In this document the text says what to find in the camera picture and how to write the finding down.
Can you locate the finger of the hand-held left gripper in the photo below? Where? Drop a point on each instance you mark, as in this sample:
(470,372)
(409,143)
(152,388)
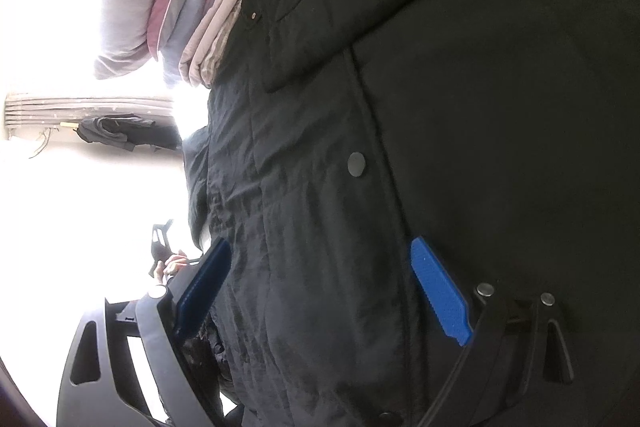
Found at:
(159,243)

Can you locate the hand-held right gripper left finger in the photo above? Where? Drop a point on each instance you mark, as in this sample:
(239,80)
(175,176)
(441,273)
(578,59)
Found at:
(200,292)

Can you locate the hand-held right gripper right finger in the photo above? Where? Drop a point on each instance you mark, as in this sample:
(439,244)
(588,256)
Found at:
(440,292)

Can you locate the black padded coat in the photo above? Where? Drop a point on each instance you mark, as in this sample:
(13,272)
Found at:
(325,107)

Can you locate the dark clothes heap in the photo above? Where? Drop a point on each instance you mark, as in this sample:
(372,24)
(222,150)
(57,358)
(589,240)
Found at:
(120,132)

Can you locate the person's left hand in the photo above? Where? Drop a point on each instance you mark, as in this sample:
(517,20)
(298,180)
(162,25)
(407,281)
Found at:
(171,266)

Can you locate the grey pleated curtain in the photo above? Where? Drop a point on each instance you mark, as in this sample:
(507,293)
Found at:
(60,107)

